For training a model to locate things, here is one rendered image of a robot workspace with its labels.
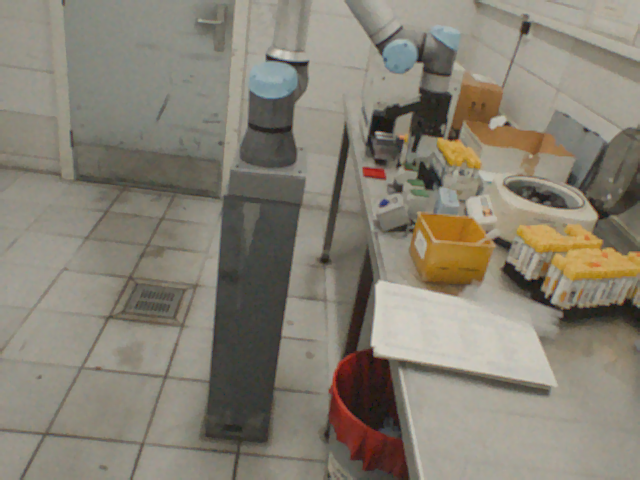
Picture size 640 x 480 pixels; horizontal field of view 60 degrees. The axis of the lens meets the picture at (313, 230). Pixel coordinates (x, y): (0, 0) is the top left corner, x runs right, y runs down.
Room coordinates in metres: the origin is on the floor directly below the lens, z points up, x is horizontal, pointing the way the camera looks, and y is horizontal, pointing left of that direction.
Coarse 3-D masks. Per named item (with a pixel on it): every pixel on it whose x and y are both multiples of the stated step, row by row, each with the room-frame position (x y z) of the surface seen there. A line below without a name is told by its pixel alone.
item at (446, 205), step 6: (438, 192) 1.29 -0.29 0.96; (444, 192) 1.27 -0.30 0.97; (438, 198) 1.27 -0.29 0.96; (444, 198) 1.23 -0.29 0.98; (450, 198) 1.23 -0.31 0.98; (456, 198) 1.24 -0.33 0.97; (438, 204) 1.25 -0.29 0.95; (444, 204) 1.20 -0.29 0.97; (450, 204) 1.20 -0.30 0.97; (456, 204) 1.20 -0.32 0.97; (438, 210) 1.22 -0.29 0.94; (444, 210) 1.20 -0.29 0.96; (450, 210) 1.20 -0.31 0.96; (456, 210) 1.19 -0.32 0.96
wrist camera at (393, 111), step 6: (420, 96) 1.48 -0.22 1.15; (402, 102) 1.47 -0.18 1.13; (408, 102) 1.45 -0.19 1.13; (414, 102) 1.44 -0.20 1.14; (420, 102) 1.44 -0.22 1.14; (426, 102) 1.44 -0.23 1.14; (384, 108) 1.47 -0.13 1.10; (390, 108) 1.45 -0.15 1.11; (396, 108) 1.44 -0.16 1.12; (402, 108) 1.44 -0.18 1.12; (408, 108) 1.44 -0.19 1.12; (414, 108) 1.44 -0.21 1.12; (420, 108) 1.44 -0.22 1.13; (390, 114) 1.43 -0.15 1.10; (396, 114) 1.44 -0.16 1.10; (402, 114) 1.44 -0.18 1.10
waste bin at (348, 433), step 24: (360, 360) 1.26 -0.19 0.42; (384, 360) 1.29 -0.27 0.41; (336, 384) 1.15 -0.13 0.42; (360, 384) 1.23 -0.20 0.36; (384, 384) 1.28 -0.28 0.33; (336, 408) 1.07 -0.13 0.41; (360, 408) 1.22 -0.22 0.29; (384, 408) 1.25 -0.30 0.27; (336, 432) 1.06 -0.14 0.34; (360, 432) 1.00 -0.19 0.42; (336, 456) 1.06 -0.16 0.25; (360, 456) 0.99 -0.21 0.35; (384, 456) 0.97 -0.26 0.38
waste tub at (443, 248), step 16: (416, 224) 1.12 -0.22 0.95; (432, 224) 1.13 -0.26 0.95; (448, 224) 1.13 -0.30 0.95; (464, 224) 1.14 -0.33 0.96; (416, 240) 1.09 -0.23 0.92; (432, 240) 1.00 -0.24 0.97; (448, 240) 1.14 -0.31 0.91; (464, 240) 1.14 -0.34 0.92; (480, 240) 1.08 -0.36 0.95; (416, 256) 1.07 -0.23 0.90; (432, 256) 1.00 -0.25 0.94; (448, 256) 1.00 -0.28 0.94; (464, 256) 1.01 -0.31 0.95; (480, 256) 1.01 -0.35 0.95; (432, 272) 1.00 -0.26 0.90; (448, 272) 1.00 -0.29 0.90; (464, 272) 1.01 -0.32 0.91; (480, 272) 1.01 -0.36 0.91
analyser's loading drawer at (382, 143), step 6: (372, 132) 1.86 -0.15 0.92; (378, 132) 1.77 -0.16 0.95; (372, 138) 1.80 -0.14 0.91; (378, 138) 1.72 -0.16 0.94; (384, 138) 1.72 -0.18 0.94; (390, 138) 1.77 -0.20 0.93; (372, 144) 1.75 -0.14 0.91; (378, 144) 1.72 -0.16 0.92; (384, 144) 1.72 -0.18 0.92; (390, 144) 1.73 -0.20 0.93; (378, 150) 1.67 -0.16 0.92; (384, 150) 1.67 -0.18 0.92; (390, 150) 1.67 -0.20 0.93; (396, 150) 1.67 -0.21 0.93; (378, 156) 1.67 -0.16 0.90; (384, 156) 1.67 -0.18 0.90; (390, 156) 1.67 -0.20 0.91
